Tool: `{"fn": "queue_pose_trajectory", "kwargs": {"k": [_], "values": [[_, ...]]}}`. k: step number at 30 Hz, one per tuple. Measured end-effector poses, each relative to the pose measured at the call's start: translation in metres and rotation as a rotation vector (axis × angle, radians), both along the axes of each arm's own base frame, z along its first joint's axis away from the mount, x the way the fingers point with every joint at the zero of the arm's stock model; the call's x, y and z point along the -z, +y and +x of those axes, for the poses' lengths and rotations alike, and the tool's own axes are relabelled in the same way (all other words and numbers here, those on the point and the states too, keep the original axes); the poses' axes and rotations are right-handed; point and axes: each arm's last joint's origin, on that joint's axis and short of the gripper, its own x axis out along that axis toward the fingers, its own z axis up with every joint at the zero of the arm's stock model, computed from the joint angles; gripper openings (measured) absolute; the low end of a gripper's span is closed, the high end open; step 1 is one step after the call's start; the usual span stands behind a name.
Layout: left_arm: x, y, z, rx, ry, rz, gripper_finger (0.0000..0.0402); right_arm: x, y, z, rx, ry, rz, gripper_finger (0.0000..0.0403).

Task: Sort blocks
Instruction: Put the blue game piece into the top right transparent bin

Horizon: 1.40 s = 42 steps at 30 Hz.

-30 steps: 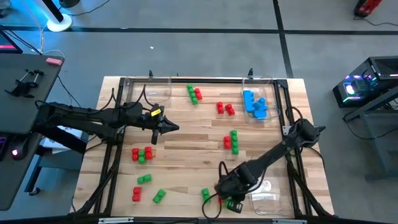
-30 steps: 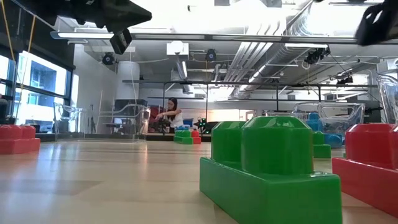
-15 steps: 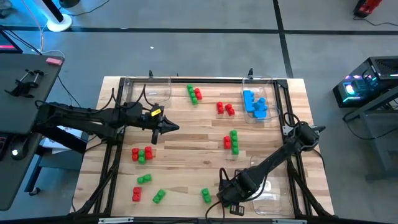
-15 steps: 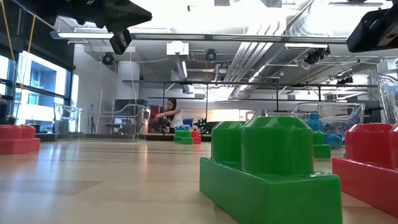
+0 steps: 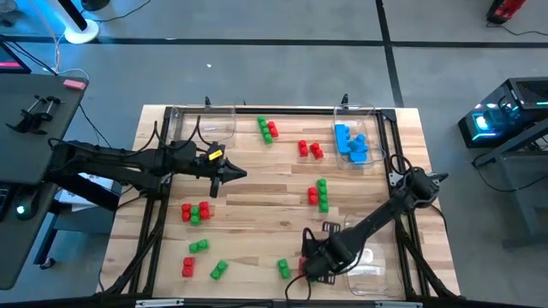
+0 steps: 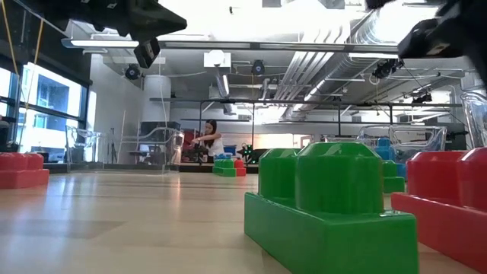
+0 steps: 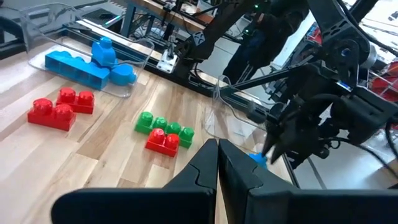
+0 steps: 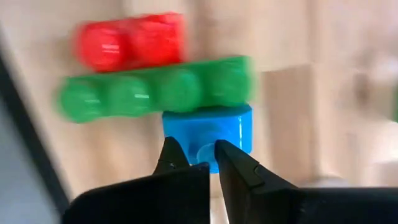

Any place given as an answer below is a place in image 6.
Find black office chair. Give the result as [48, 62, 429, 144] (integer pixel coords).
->
[250, 148, 269, 164]

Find overhead bar with light strip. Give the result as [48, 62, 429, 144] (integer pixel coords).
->
[60, 37, 487, 55]

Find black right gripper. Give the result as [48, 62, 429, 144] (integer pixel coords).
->
[397, 18, 467, 60]

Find green four-stud block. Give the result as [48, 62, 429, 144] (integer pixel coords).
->
[212, 158, 237, 177]
[382, 159, 406, 194]

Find white cylindrical column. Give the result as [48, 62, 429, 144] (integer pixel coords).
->
[142, 74, 172, 123]

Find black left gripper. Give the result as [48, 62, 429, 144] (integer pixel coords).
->
[56, 0, 188, 69]

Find black round spotlight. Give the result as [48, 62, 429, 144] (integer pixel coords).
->
[124, 63, 142, 81]
[250, 59, 266, 76]

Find black metal frame station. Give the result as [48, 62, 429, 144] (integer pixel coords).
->
[149, 97, 463, 149]

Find green two-stud block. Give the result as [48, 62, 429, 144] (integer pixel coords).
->
[243, 141, 419, 274]

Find person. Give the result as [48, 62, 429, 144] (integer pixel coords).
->
[191, 119, 225, 163]

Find black aluminium table frame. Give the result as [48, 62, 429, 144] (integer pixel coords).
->
[0, 161, 285, 175]

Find silver ventilation ducts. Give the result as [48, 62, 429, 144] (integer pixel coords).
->
[273, 11, 381, 123]

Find black ceiling-mounted device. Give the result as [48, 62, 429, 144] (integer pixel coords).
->
[371, 57, 405, 80]

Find white square ceiling fixture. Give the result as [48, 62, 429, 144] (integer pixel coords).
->
[203, 49, 232, 69]

